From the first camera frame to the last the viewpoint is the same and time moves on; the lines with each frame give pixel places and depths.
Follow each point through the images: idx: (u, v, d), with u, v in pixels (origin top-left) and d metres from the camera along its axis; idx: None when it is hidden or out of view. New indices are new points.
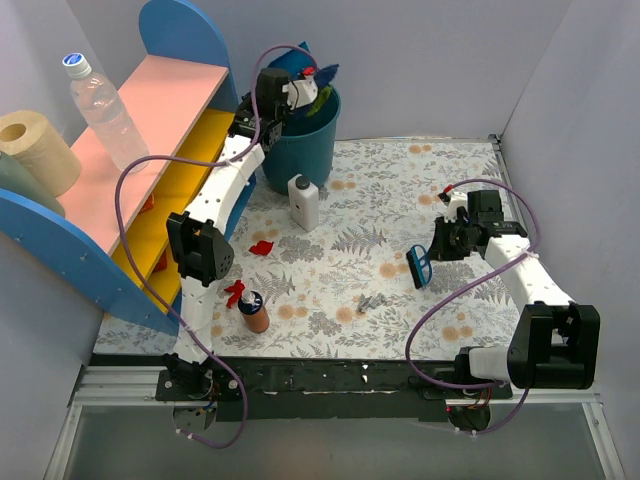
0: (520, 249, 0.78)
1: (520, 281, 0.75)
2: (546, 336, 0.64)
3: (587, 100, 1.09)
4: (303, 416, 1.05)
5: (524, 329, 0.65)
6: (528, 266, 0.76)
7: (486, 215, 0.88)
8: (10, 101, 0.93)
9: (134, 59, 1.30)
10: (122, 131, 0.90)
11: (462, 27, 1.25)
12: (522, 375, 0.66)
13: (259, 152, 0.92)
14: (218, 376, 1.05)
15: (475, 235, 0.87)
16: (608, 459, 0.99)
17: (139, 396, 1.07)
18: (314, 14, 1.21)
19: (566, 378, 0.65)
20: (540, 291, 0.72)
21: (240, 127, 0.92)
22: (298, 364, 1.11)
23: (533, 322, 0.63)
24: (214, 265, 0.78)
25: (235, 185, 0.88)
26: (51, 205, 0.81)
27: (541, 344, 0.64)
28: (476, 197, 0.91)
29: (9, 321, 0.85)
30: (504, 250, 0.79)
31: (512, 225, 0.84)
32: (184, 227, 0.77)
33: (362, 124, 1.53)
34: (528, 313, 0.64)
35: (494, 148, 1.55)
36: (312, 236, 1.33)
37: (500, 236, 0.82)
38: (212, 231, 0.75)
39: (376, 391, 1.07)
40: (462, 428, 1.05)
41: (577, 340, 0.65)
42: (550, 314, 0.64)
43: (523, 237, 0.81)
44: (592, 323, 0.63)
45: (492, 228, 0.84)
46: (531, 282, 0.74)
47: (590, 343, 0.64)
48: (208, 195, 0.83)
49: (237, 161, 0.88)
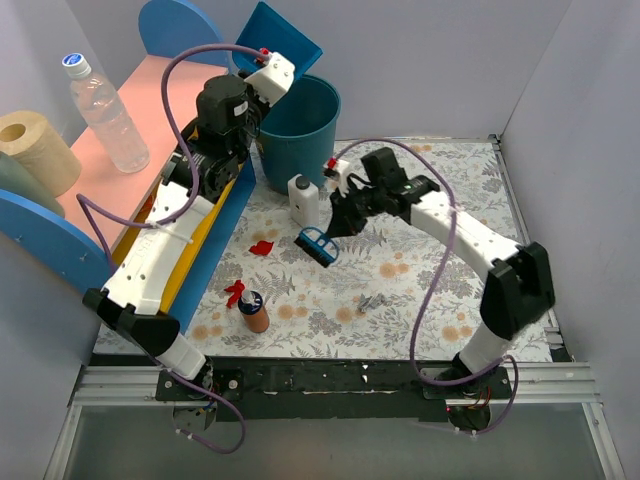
0: (445, 208, 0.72)
1: (466, 245, 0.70)
2: (515, 289, 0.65)
3: (587, 99, 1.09)
4: (303, 416, 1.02)
5: (493, 292, 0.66)
6: (463, 224, 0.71)
7: (392, 181, 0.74)
8: (11, 100, 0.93)
9: (135, 59, 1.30)
10: (122, 131, 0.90)
11: (463, 27, 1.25)
12: (505, 326, 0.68)
13: (204, 205, 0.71)
14: (218, 376, 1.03)
15: (392, 207, 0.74)
16: (608, 460, 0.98)
17: (140, 396, 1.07)
18: (313, 13, 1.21)
19: (537, 311, 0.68)
20: (489, 247, 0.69)
21: (177, 168, 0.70)
22: (298, 364, 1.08)
23: (500, 283, 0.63)
24: (149, 343, 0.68)
25: (171, 251, 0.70)
26: (51, 206, 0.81)
27: (513, 301, 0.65)
28: (374, 161, 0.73)
29: (8, 322, 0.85)
30: (433, 215, 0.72)
31: (423, 182, 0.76)
32: (104, 307, 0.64)
33: (362, 124, 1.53)
34: (492, 276, 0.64)
35: (494, 148, 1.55)
36: (312, 236, 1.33)
37: (420, 199, 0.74)
38: (131, 321, 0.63)
39: (376, 391, 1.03)
40: (462, 428, 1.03)
41: (536, 276, 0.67)
42: (511, 269, 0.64)
43: (439, 193, 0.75)
44: (541, 256, 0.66)
45: (408, 193, 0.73)
46: (476, 240, 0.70)
47: (544, 272, 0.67)
48: (130, 268, 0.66)
49: (169, 222, 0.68)
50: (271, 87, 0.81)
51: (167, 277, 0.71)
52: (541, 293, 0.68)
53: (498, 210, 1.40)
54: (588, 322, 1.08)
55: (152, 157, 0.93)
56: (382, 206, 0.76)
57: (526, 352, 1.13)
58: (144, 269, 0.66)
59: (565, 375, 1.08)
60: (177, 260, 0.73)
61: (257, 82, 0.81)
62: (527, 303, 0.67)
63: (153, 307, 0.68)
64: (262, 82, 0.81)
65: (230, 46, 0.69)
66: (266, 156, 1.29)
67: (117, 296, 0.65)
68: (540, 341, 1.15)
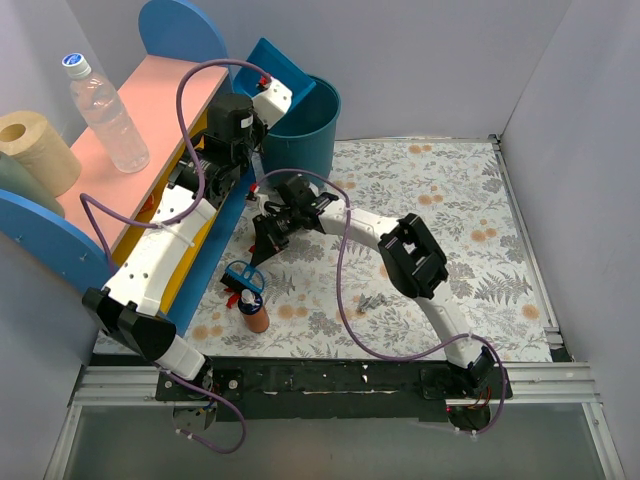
0: (343, 210, 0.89)
1: (362, 231, 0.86)
2: (404, 254, 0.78)
3: (588, 99, 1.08)
4: (304, 416, 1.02)
5: (389, 262, 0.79)
6: (357, 216, 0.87)
7: (301, 201, 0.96)
8: (12, 101, 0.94)
9: (135, 59, 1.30)
10: (122, 131, 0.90)
11: (462, 26, 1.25)
12: (411, 288, 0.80)
13: (207, 208, 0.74)
14: (218, 376, 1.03)
15: (306, 222, 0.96)
16: (608, 459, 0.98)
17: (140, 396, 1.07)
18: (313, 13, 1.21)
19: (435, 267, 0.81)
20: (377, 228, 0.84)
21: (183, 174, 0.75)
22: (298, 364, 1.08)
23: (390, 252, 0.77)
24: (146, 348, 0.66)
25: (173, 252, 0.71)
26: (51, 206, 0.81)
27: (405, 263, 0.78)
28: (285, 188, 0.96)
29: (8, 322, 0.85)
30: (334, 216, 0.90)
31: (325, 195, 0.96)
32: (103, 307, 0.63)
33: (362, 124, 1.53)
34: (383, 248, 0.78)
35: (494, 148, 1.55)
36: (312, 236, 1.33)
37: (324, 210, 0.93)
38: (132, 319, 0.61)
39: (376, 391, 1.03)
40: (462, 428, 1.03)
41: (421, 240, 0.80)
42: (395, 239, 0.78)
43: (339, 201, 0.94)
44: (419, 223, 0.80)
45: (313, 208, 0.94)
46: (369, 224, 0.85)
47: (426, 235, 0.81)
48: (133, 267, 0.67)
49: (174, 223, 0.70)
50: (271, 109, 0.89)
51: (168, 279, 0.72)
52: (430, 252, 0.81)
53: (498, 210, 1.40)
54: (588, 322, 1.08)
55: (152, 157, 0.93)
56: (299, 222, 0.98)
57: (526, 353, 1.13)
58: (147, 268, 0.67)
59: (565, 375, 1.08)
60: (179, 263, 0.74)
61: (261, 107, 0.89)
62: (422, 264, 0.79)
63: (152, 308, 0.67)
64: (264, 104, 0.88)
65: (245, 65, 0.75)
66: (266, 157, 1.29)
67: (119, 294, 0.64)
68: (540, 341, 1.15)
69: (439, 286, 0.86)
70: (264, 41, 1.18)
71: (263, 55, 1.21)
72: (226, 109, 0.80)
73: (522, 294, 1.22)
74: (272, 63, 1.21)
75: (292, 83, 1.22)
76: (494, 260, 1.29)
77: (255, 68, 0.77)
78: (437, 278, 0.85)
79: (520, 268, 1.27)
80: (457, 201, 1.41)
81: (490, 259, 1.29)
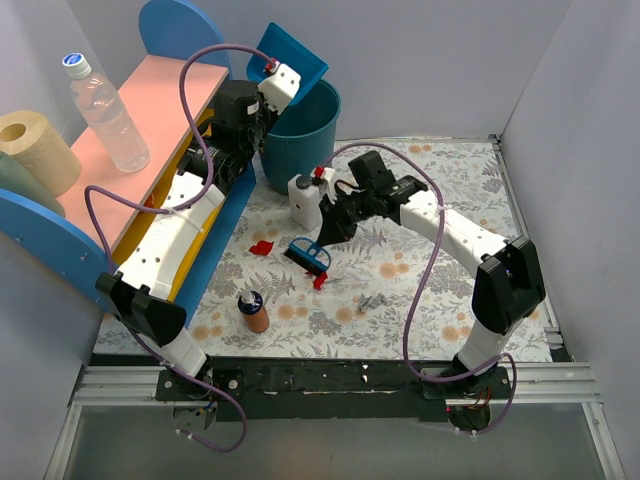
0: (433, 207, 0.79)
1: (456, 241, 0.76)
2: (504, 283, 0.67)
3: (588, 99, 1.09)
4: (304, 416, 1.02)
5: (485, 287, 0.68)
6: (451, 221, 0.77)
7: (379, 183, 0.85)
8: (11, 101, 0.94)
9: (135, 59, 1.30)
10: (122, 131, 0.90)
11: (462, 27, 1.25)
12: (498, 321, 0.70)
13: (217, 195, 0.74)
14: (218, 376, 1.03)
15: (382, 208, 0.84)
16: (608, 459, 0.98)
17: (140, 396, 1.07)
18: (312, 14, 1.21)
19: (529, 304, 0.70)
20: (476, 242, 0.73)
21: (192, 161, 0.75)
22: (298, 364, 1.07)
23: (490, 278, 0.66)
24: (161, 333, 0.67)
25: (184, 238, 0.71)
26: (51, 206, 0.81)
27: (503, 294, 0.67)
28: (363, 166, 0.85)
29: (8, 322, 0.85)
30: (422, 215, 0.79)
31: (409, 182, 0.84)
32: (117, 291, 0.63)
33: (362, 124, 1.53)
34: (482, 270, 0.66)
35: (494, 148, 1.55)
36: (312, 236, 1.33)
37: (408, 199, 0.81)
38: (145, 302, 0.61)
39: (376, 391, 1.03)
40: (462, 428, 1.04)
41: (525, 269, 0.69)
42: (499, 264, 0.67)
43: (426, 193, 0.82)
44: (528, 250, 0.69)
45: (395, 194, 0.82)
46: (466, 237, 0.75)
47: (533, 266, 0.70)
48: (145, 252, 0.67)
49: (184, 209, 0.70)
50: (276, 93, 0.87)
51: (179, 263, 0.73)
52: (531, 286, 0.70)
53: (498, 210, 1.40)
54: (588, 322, 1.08)
55: (152, 156, 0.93)
56: (374, 207, 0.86)
57: (526, 353, 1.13)
58: (159, 253, 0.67)
59: (565, 375, 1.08)
60: (189, 248, 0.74)
61: (268, 90, 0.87)
62: (519, 299, 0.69)
63: (165, 292, 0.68)
64: (270, 89, 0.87)
65: (255, 51, 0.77)
66: (266, 157, 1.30)
67: (132, 279, 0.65)
68: (540, 341, 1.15)
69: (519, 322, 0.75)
70: (273, 26, 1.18)
71: (276, 41, 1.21)
72: (233, 96, 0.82)
73: None
74: (285, 48, 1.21)
75: (305, 69, 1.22)
76: None
77: (264, 56, 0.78)
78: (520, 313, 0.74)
79: None
80: (457, 201, 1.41)
81: None
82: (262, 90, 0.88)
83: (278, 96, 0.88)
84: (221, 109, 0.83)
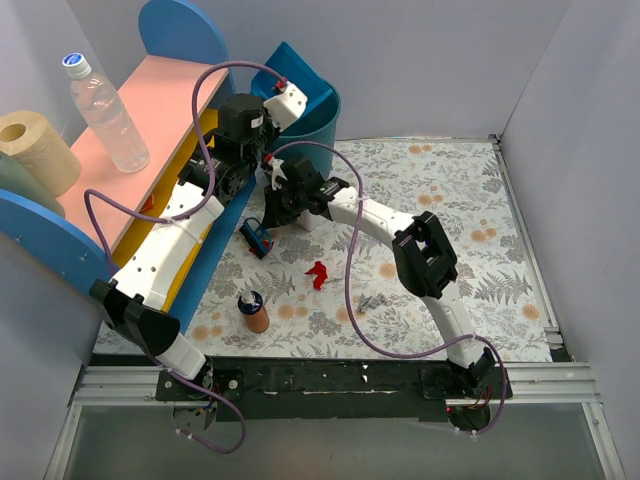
0: (355, 200, 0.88)
1: (374, 224, 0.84)
2: (416, 253, 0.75)
3: (588, 99, 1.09)
4: (304, 416, 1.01)
5: (401, 260, 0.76)
6: (369, 208, 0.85)
7: (309, 184, 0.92)
8: (12, 102, 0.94)
9: (135, 60, 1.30)
10: (122, 131, 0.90)
11: (462, 27, 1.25)
12: (420, 287, 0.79)
13: (216, 206, 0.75)
14: (218, 376, 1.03)
15: (313, 207, 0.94)
16: (608, 459, 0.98)
17: (140, 396, 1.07)
18: (312, 14, 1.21)
19: (446, 269, 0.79)
20: (389, 223, 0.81)
21: (194, 172, 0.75)
22: (298, 364, 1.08)
23: (404, 251, 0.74)
24: (151, 341, 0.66)
25: (181, 249, 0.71)
26: (51, 206, 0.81)
27: (416, 262, 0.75)
28: (294, 170, 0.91)
29: (8, 322, 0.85)
30: (345, 207, 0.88)
31: (334, 182, 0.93)
32: (111, 298, 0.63)
33: (363, 124, 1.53)
34: (397, 246, 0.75)
35: (494, 148, 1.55)
36: (312, 236, 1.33)
37: (334, 197, 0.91)
38: (138, 310, 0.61)
39: (376, 391, 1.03)
40: (462, 428, 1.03)
41: (434, 239, 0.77)
42: (410, 238, 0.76)
43: (349, 188, 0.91)
44: (435, 223, 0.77)
45: (323, 196, 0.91)
46: (382, 220, 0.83)
47: (440, 235, 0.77)
48: (141, 260, 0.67)
49: (183, 219, 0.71)
50: (284, 111, 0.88)
51: (175, 273, 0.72)
52: (442, 253, 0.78)
53: (498, 210, 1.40)
54: (588, 322, 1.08)
55: (152, 157, 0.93)
56: (303, 204, 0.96)
57: (526, 353, 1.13)
58: (155, 262, 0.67)
59: (565, 375, 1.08)
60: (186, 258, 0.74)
61: (274, 108, 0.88)
62: (432, 264, 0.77)
63: (159, 302, 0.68)
64: (278, 107, 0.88)
65: (262, 67, 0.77)
66: None
67: (126, 288, 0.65)
68: (540, 341, 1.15)
69: (449, 286, 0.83)
70: (286, 46, 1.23)
71: (282, 58, 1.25)
72: (237, 110, 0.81)
73: (522, 294, 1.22)
74: (292, 66, 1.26)
75: (309, 89, 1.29)
76: (494, 259, 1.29)
77: (272, 72, 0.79)
78: (447, 278, 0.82)
79: (521, 268, 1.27)
80: (457, 201, 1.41)
81: (490, 259, 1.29)
82: (269, 107, 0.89)
83: (284, 115, 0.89)
84: (223, 120, 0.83)
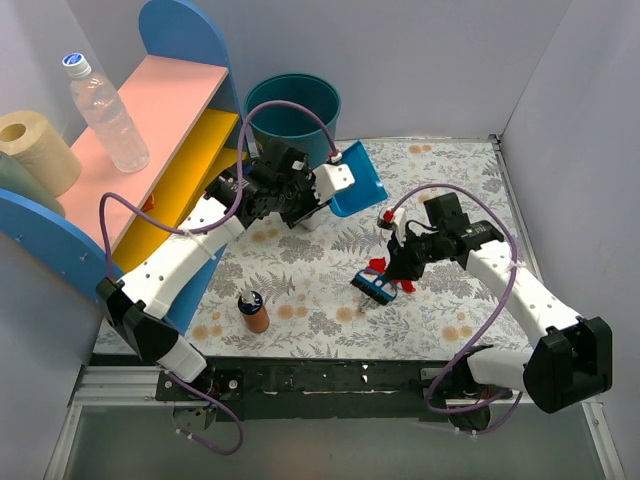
0: (505, 261, 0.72)
1: (521, 303, 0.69)
2: (568, 364, 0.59)
3: (588, 100, 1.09)
4: (304, 416, 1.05)
5: (542, 361, 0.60)
6: (522, 282, 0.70)
7: (452, 223, 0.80)
8: (12, 102, 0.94)
9: (134, 60, 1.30)
10: (122, 131, 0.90)
11: (462, 27, 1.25)
12: (550, 401, 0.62)
13: (235, 226, 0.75)
14: (218, 376, 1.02)
15: (448, 247, 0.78)
16: (608, 460, 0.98)
17: (139, 396, 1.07)
18: (313, 15, 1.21)
19: (589, 392, 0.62)
20: (544, 313, 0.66)
21: (220, 188, 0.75)
22: (298, 364, 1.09)
23: (553, 353, 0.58)
24: (147, 350, 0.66)
25: (192, 262, 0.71)
26: (52, 206, 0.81)
27: (562, 374, 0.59)
28: (437, 205, 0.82)
29: (8, 323, 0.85)
30: (490, 265, 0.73)
31: (485, 228, 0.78)
32: (114, 299, 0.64)
33: (362, 124, 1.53)
34: (545, 345, 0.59)
35: (494, 148, 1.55)
36: (312, 236, 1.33)
37: (480, 246, 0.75)
38: (137, 317, 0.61)
39: (376, 391, 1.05)
40: (462, 428, 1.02)
41: (595, 355, 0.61)
42: (565, 339, 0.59)
43: (501, 242, 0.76)
44: (603, 333, 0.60)
45: (465, 235, 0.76)
46: (534, 302, 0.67)
47: (605, 354, 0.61)
48: (151, 268, 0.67)
49: (200, 233, 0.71)
50: (327, 184, 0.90)
51: (182, 284, 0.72)
52: (596, 374, 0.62)
53: (499, 210, 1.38)
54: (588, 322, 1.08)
55: (152, 157, 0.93)
56: (441, 248, 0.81)
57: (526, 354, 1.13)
58: (164, 271, 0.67)
59: None
60: (195, 272, 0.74)
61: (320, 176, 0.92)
62: (578, 384, 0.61)
63: (161, 311, 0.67)
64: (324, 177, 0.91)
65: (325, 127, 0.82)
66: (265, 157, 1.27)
67: (132, 291, 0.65)
68: None
69: None
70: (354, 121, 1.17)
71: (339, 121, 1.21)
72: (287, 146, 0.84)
73: None
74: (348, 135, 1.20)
75: None
76: None
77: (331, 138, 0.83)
78: None
79: None
80: None
81: None
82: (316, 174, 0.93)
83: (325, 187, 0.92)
84: (269, 151, 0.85)
